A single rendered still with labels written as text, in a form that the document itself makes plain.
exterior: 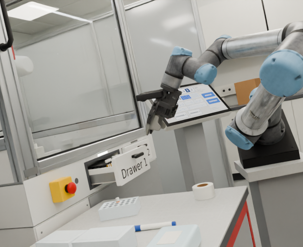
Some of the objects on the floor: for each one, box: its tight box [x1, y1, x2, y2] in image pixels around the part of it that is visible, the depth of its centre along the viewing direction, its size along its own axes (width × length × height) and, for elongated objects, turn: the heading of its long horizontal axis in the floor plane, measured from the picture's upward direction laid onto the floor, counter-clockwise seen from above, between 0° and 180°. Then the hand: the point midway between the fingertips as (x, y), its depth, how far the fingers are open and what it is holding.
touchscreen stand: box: [174, 123, 216, 192], centre depth 228 cm, size 50×45×102 cm
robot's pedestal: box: [234, 151, 303, 247], centre depth 149 cm, size 30×30×76 cm
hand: (148, 130), depth 139 cm, fingers open, 3 cm apart
